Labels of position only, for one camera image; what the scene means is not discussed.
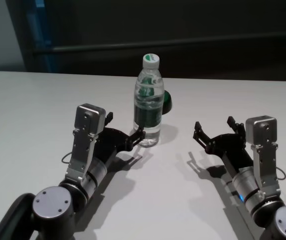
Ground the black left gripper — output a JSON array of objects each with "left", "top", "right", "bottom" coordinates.
[{"left": 93, "top": 112, "right": 146, "bottom": 165}]

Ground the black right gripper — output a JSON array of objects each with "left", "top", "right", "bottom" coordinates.
[{"left": 193, "top": 115, "right": 255, "bottom": 174}]

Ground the clear plastic water bottle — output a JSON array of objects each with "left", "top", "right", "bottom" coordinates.
[{"left": 133, "top": 52, "right": 164, "bottom": 149}]

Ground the green YES push button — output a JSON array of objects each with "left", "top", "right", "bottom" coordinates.
[{"left": 161, "top": 89, "right": 174, "bottom": 116}]

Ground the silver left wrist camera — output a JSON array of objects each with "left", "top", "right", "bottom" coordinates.
[{"left": 65, "top": 102, "right": 107, "bottom": 184}]

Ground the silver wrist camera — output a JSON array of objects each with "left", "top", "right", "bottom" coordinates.
[
  {"left": 65, "top": 102, "right": 107, "bottom": 184},
  {"left": 245, "top": 115, "right": 282, "bottom": 198}
]

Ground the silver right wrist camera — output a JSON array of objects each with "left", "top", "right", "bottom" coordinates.
[{"left": 245, "top": 115, "right": 282, "bottom": 198}]

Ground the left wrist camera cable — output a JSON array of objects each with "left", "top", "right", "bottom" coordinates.
[{"left": 61, "top": 151, "right": 73, "bottom": 165}]

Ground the grey horizontal rail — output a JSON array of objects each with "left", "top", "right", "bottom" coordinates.
[{"left": 32, "top": 35, "right": 286, "bottom": 55}]

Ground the blue vertical post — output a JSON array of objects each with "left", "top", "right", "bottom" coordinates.
[{"left": 29, "top": 0, "right": 56, "bottom": 74}]

